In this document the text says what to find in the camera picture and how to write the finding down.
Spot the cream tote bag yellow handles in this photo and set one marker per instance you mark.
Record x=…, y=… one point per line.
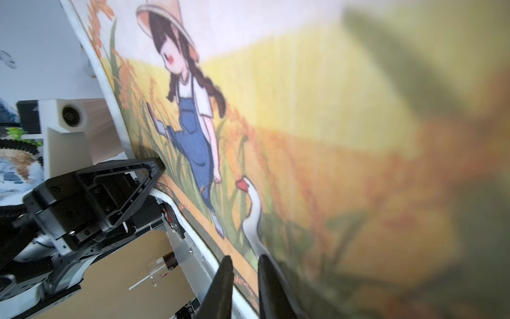
x=363, y=145

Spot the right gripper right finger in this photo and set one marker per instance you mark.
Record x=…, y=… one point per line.
x=275, y=298

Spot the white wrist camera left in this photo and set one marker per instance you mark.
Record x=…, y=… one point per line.
x=76, y=134

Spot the potted green plant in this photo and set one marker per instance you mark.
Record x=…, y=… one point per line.
x=16, y=133

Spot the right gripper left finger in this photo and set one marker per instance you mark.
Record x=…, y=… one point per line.
x=218, y=300

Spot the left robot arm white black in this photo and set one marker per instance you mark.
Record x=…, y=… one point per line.
x=35, y=276

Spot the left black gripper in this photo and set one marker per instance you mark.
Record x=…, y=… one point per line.
x=78, y=208

